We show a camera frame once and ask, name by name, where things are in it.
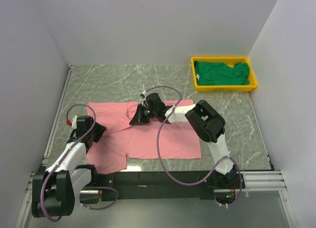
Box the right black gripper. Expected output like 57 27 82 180
130 104 158 125

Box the pink t shirt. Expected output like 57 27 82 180
86 102 201 174

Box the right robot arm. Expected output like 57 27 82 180
129 93 242 188

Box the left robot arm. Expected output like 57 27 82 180
31 115 106 221

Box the green t shirt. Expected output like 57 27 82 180
194 61 250 86

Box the black base beam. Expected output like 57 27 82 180
82 169 245 204

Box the yellow plastic bin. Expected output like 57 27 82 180
191 56 258 92

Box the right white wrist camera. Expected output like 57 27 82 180
140 90 147 103

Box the aluminium frame rail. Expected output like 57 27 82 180
14 65 75 228

